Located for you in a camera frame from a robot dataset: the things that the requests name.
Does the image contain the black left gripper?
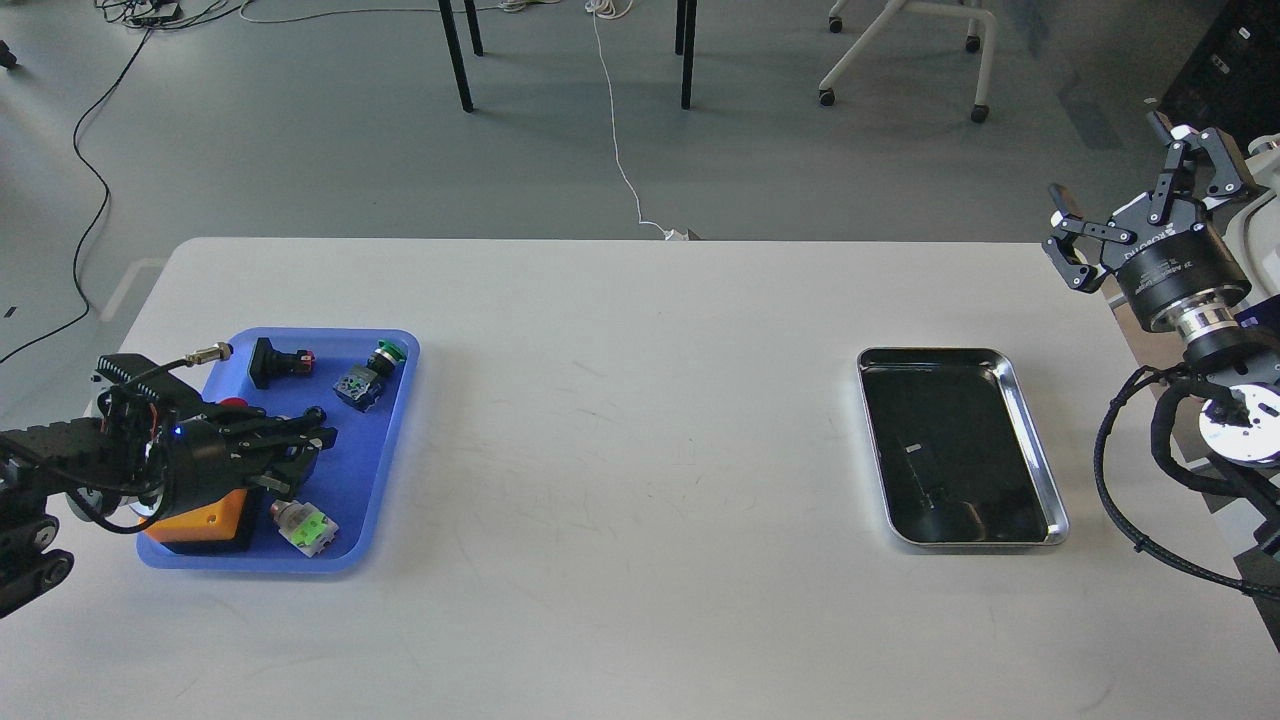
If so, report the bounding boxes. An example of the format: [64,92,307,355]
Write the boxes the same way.
[150,409,338,512]

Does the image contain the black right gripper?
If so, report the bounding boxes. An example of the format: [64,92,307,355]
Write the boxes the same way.
[1042,111,1260,333]

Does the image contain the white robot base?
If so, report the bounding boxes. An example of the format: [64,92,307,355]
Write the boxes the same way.
[1228,133,1279,307]

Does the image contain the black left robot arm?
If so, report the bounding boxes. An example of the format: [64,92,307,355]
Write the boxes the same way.
[1,343,338,615]

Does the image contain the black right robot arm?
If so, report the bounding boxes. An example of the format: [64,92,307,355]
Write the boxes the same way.
[1043,111,1279,601]

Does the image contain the orange industrial button box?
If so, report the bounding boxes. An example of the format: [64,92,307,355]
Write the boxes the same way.
[143,488,264,556]

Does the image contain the blue plastic tray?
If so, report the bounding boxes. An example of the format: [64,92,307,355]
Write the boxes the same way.
[134,327,420,575]

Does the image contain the black equipment case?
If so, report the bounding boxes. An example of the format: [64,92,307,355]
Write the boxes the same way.
[1157,1,1279,149]

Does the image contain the white rolling chair base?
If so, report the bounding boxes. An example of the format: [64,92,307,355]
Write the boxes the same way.
[815,1,1004,127]

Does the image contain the shiny metal tray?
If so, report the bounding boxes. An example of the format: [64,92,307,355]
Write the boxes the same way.
[858,347,1070,552]

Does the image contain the black table legs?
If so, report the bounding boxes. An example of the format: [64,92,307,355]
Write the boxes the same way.
[436,0,698,113]

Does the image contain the grey green contact switch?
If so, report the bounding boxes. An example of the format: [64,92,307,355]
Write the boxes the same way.
[269,500,339,559]

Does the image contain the black selector switch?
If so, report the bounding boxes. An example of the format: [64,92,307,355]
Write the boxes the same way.
[248,337,316,389]

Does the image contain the green push button switch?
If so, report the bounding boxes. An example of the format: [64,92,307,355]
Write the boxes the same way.
[332,340,408,413]

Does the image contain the black floor cable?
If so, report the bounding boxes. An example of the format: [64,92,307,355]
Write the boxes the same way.
[0,0,251,366]

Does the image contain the white floor cable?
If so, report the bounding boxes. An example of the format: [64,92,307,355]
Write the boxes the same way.
[585,0,691,242]

